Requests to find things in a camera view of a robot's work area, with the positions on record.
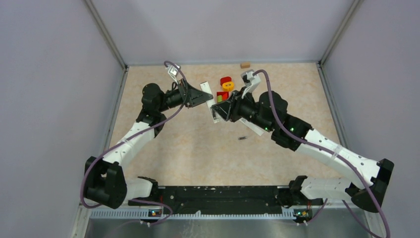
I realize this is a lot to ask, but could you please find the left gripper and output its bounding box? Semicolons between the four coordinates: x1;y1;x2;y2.
157;77;212;112

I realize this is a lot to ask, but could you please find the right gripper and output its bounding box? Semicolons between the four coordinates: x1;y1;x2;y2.
212;87;274;133

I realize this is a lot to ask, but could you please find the white rectangular stick device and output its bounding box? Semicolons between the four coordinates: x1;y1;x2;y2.
200;81;221;124

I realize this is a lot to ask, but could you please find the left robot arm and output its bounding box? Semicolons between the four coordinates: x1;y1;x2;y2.
80;79;213;209

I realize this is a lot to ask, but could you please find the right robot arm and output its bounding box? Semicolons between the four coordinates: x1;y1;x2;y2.
211;91;394;213

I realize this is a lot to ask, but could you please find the red toy brick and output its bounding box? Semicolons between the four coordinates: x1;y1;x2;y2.
216;91;229;101

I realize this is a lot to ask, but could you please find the red toy block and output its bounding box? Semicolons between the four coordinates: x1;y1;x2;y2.
220;76;232;86

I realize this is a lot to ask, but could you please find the small wooden block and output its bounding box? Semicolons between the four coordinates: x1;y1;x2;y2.
240;62;251;69

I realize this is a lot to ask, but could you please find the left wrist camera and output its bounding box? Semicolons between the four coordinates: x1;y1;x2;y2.
166;64;179;85

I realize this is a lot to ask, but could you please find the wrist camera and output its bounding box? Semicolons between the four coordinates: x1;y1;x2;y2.
241;69;261;99
166;64;179;85

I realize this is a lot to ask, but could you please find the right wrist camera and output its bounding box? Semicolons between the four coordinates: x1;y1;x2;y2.
241;69;261;99

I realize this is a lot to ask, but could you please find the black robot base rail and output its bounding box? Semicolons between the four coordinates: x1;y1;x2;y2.
128;185;324;216

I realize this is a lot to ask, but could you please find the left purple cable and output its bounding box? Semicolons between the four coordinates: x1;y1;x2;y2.
79;60;189;227

